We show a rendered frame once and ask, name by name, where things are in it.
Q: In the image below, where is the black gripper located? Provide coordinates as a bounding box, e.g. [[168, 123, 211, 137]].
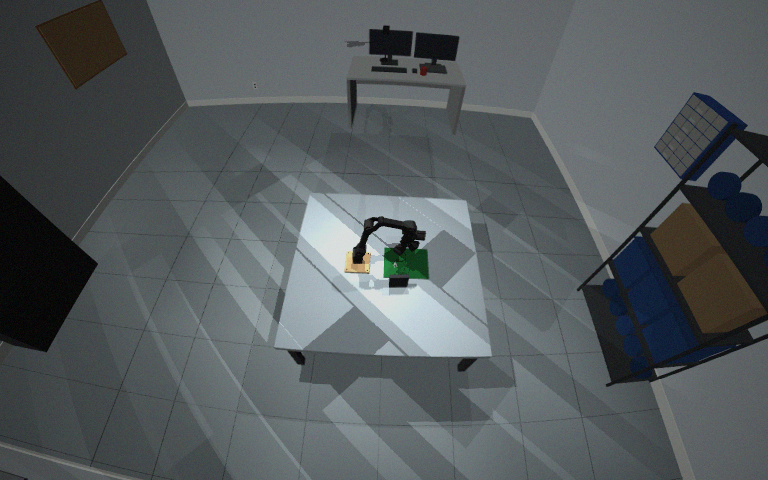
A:
[[393, 236, 415, 256]]

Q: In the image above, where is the black square panel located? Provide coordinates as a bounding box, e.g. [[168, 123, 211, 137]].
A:
[[389, 274, 409, 288]]

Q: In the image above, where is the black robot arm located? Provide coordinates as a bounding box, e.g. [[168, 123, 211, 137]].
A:
[[352, 216, 426, 264]]

